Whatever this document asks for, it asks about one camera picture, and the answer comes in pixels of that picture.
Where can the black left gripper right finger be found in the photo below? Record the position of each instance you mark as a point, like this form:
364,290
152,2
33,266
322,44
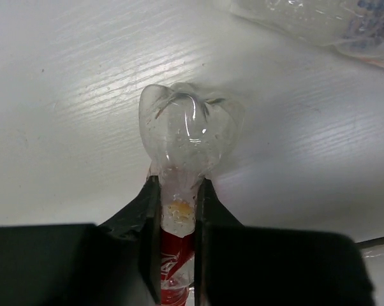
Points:
243,265

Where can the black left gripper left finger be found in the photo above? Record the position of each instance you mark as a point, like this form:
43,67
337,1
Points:
114,263

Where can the small red label bottle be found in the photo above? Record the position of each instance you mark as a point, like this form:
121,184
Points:
186,131

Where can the clear bottle blue label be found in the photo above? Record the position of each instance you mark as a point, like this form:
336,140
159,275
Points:
353,28

